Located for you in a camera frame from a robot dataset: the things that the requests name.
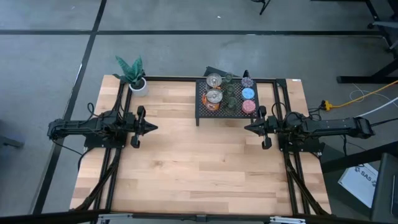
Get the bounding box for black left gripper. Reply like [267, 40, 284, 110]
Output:
[126, 105, 159, 149]

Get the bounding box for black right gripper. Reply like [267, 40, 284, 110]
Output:
[244, 105, 279, 150]

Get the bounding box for pink patterned candle tin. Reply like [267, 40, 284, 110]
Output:
[241, 99, 257, 114]

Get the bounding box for blue patterned candle tin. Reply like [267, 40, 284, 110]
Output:
[241, 87, 256, 101]

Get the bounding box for black side table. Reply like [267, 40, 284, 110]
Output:
[194, 77, 261, 128]

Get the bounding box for black table edge trim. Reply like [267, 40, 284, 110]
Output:
[142, 75, 280, 84]

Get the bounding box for green snake plant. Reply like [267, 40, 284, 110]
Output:
[112, 55, 146, 88]

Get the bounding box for black floor beam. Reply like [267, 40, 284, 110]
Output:
[320, 141, 398, 174]

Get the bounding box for white printed paper sheet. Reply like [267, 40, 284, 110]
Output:
[337, 162, 379, 208]

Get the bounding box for black table foot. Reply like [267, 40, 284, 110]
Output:
[336, 57, 398, 85]

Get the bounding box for black furniture foot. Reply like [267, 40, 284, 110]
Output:
[0, 135, 25, 149]

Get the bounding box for dark grey case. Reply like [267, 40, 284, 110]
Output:
[371, 151, 398, 223]

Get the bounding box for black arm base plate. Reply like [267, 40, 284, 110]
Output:
[276, 136, 326, 154]
[83, 136, 129, 149]

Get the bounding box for black aluminium frame rails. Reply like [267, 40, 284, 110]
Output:
[272, 78, 332, 216]
[70, 79, 133, 215]

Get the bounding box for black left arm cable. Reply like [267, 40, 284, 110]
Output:
[51, 101, 102, 156]

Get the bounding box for black front frame bar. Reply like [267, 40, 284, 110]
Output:
[0, 210, 398, 224]

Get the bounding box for black floor cable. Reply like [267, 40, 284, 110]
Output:
[307, 107, 398, 157]

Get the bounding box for yellow cable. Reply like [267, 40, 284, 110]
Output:
[321, 80, 398, 112]

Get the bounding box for white floor cable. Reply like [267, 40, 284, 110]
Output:
[349, 83, 398, 118]

